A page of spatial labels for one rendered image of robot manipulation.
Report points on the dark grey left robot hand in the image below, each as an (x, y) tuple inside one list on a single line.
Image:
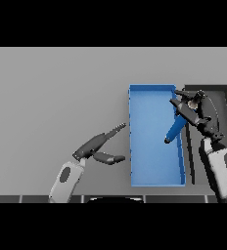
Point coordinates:
[(93, 145)]

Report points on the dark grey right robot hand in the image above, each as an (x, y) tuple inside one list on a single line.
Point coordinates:
[(201, 116)]

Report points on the blue pipe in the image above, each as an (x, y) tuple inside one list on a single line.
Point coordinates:
[(175, 129)]

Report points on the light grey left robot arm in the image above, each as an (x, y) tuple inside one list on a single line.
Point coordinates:
[(65, 179)]

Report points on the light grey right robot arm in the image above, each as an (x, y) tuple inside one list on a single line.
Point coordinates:
[(221, 170)]

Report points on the dark grey bin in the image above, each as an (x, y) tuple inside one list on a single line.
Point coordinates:
[(223, 107)]

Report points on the blue bin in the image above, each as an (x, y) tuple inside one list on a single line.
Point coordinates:
[(151, 136)]

